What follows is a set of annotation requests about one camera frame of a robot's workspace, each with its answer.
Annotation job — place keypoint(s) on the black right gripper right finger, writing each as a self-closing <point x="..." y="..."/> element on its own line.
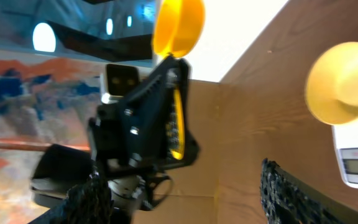
<point x="285" y="199"/>

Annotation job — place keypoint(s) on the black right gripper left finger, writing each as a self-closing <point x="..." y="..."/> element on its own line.
<point x="88" y="203"/>

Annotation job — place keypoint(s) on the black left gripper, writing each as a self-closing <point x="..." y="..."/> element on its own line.
<point x="149" y="123"/>

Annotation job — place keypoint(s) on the yellow measuring scoop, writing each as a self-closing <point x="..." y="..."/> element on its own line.
<point x="178" y="28"/>

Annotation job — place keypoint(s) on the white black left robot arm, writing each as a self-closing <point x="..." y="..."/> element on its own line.
<point x="61" y="168"/>

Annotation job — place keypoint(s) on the yellow plastic bowl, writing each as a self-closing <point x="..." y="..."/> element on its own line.
<point x="331" y="91"/>

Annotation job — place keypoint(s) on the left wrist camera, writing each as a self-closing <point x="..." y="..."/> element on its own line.
<point x="116" y="81"/>

